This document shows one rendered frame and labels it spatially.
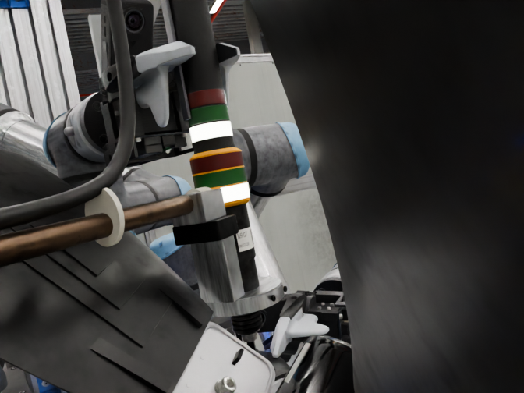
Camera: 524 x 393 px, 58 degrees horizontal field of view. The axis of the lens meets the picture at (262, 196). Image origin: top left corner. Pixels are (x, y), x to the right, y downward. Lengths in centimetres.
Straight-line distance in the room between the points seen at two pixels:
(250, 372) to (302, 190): 227
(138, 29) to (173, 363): 32
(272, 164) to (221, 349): 58
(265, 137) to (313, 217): 176
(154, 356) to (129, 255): 8
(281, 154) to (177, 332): 61
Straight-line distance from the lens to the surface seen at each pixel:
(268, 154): 89
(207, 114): 38
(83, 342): 30
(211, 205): 35
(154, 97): 40
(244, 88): 250
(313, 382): 33
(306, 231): 261
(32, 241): 24
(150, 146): 44
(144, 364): 31
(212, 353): 34
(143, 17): 51
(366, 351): 17
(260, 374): 36
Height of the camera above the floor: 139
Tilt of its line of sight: 3 degrees down
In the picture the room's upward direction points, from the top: 10 degrees counter-clockwise
